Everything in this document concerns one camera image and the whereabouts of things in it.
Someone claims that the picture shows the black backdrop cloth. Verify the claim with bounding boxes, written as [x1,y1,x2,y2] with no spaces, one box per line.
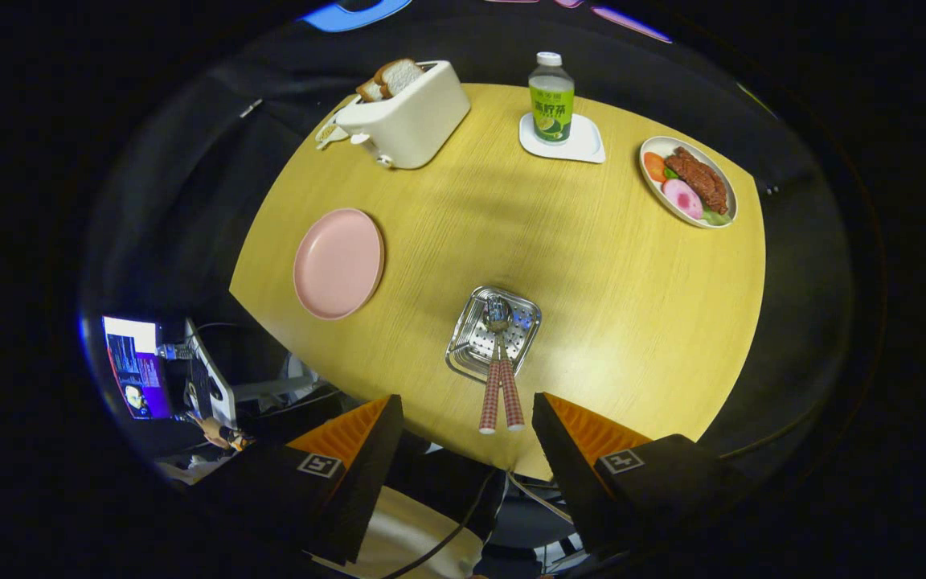
[81,0,854,475]

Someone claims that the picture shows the checkered handle spoon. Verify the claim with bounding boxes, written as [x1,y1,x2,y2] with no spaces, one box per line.
[484,294,526,432]

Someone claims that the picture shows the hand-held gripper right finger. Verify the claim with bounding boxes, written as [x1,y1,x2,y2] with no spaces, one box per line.
[531,392,753,560]

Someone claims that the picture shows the metal drain basket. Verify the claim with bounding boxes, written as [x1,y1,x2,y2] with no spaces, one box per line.
[445,285,543,384]

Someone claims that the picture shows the pink plate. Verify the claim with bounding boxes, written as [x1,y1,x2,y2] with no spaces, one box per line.
[293,208,386,321]

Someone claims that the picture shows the laptop screen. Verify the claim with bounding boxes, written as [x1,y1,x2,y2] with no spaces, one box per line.
[101,315,174,421]

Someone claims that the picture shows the checkered handle fork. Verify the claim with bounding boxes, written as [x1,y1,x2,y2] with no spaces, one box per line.
[478,302,508,435]

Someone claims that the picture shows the white food plate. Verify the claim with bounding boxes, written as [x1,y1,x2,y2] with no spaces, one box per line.
[639,136,738,229]

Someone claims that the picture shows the white divided condiment dish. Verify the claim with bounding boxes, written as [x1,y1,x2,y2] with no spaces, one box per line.
[315,95,361,151]

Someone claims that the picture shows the green label drink bottle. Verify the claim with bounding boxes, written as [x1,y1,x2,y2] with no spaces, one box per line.
[528,51,576,146]

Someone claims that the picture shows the white toaster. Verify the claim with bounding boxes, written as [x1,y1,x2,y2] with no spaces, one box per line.
[335,60,472,170]

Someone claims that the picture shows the white square coaster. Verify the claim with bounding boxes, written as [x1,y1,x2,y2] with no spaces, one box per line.
[518,112,606,164]

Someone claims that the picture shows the person's beige trousers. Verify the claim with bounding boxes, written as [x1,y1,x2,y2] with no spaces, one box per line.
[334,487,488,578]

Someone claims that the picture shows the brown meat piece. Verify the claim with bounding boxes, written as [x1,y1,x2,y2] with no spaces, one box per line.
[665,146,729,216]

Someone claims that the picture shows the black cable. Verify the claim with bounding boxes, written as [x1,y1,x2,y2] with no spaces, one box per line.
[383,470,504,579]

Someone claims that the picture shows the pink ham slice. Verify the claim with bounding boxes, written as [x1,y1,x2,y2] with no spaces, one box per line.
[662,178,705,220]

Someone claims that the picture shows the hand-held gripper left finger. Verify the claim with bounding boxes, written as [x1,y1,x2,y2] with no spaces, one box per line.
[190,394,404,565]

